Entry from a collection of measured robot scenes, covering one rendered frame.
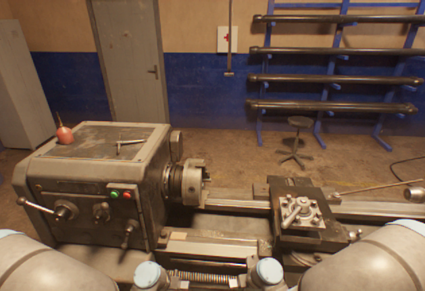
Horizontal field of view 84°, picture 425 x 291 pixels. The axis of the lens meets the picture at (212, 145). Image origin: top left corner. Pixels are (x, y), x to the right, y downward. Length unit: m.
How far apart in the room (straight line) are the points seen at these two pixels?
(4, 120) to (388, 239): 4.63
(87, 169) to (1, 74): 3.30
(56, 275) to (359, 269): 0.46
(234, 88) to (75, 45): 2.77
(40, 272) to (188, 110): 4.05
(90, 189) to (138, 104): 3.51
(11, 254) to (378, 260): 0.57
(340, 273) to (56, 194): 1.13
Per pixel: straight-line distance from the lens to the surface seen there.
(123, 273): 1.37
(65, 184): 1.22
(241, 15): 4.01
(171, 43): 4.17
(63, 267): 0.48
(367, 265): 0.47
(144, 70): 4.34
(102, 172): 1.12
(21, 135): 4.63
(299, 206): 1.08
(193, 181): 1.18
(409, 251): 0.52
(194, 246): 1.33
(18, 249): 0.52
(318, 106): 3.96
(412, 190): 1.56
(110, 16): 4.43
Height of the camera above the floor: 1.89
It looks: 29 degrees down
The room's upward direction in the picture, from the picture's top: straight up
